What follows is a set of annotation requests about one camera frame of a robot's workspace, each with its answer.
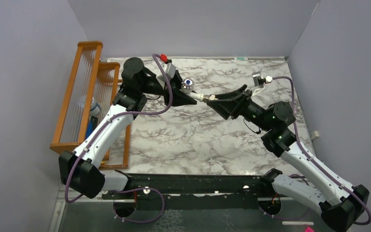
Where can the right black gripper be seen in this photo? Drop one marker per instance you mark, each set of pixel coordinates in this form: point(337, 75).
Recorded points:
point(227, 103)

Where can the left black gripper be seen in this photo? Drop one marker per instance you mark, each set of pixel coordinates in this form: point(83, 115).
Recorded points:
point(179, 98)

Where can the white plastic water faucet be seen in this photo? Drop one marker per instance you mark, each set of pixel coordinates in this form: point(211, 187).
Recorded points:
point(187, 87)

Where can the silver hex nut fitting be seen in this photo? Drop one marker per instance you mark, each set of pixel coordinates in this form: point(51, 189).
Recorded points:
point(208, 98)

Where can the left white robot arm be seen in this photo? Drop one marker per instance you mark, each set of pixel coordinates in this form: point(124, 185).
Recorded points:
point(80, 169)

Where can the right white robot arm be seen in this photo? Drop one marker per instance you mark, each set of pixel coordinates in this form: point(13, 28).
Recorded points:
point(337, 201)

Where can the orange wooden dish rack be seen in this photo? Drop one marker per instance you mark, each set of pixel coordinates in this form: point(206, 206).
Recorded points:
point(94, 78)

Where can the white chalk stick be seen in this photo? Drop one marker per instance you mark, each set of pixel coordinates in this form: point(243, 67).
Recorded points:
point(298, 223)

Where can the pink paper scrap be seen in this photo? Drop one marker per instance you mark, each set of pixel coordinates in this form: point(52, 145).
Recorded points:
point(309, 229)

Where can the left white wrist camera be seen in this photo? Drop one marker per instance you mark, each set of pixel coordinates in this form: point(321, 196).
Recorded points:
point(169, 70)

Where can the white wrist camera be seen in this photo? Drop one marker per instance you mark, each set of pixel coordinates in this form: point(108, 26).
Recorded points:
point(169, 70)
point(260, 81)

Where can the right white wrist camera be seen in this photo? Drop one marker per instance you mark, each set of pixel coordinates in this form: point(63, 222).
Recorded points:
point(260, 81)

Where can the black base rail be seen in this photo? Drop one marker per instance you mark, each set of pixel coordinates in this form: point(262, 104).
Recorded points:
point(195, 192)

